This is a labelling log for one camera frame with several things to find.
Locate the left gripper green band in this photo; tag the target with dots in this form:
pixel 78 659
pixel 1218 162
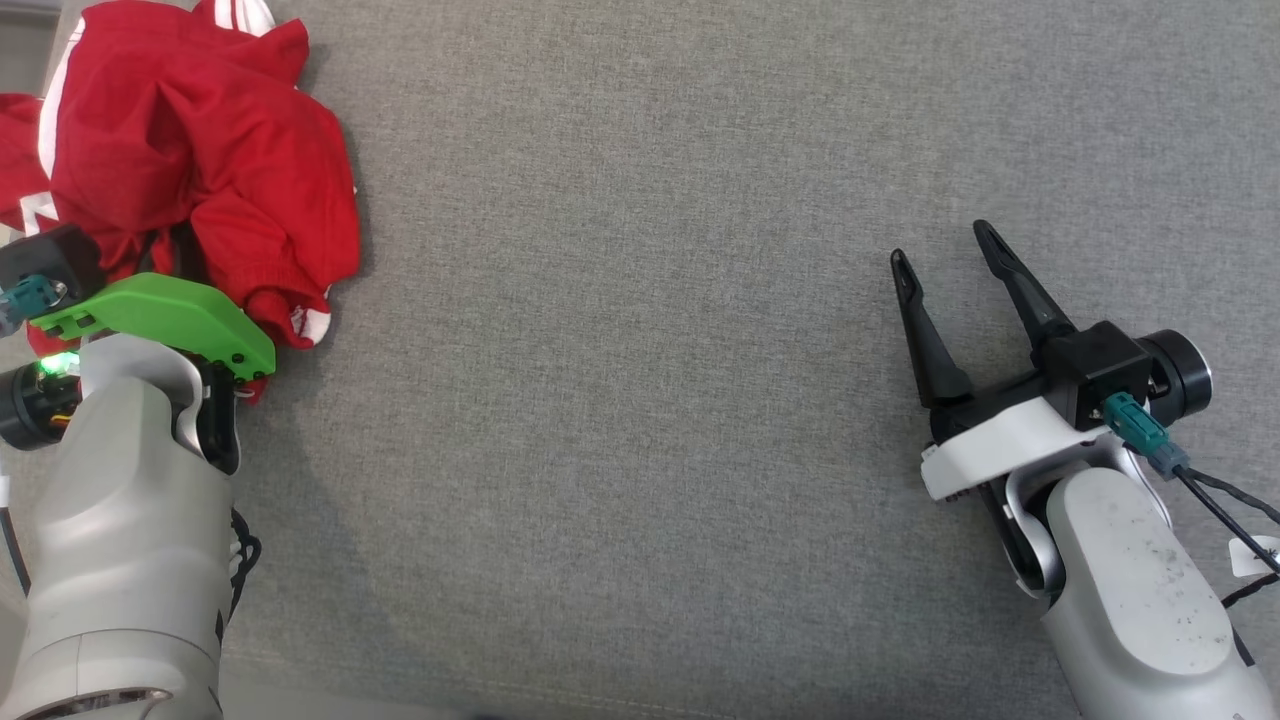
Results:
pixel 170 310

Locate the teal right camera connector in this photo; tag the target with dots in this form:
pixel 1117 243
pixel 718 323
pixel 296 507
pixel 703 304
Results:
pixel 1135 425

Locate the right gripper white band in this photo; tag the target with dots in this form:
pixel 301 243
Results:
pixel 1000 440

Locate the teal left camera connector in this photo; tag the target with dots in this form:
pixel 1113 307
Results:
pixel 30 297

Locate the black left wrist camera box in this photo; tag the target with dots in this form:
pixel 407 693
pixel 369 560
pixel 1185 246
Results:
pixel 50 262

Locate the red and white sports shirt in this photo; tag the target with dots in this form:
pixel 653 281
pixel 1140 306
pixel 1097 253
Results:
pixel 130 80

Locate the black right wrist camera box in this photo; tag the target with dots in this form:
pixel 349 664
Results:
pixel 1095 370

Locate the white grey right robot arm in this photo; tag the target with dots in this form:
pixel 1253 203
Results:
pixel 1130 580

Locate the red shorts with white stripes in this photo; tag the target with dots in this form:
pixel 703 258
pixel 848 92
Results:
pixel 270 230

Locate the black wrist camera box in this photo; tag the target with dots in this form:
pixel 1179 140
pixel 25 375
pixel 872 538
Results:
pixel 50 262
pixel 1095 370

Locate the teal camera connector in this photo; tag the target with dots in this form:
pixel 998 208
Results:
pixel 1135 425
pixel 30 297

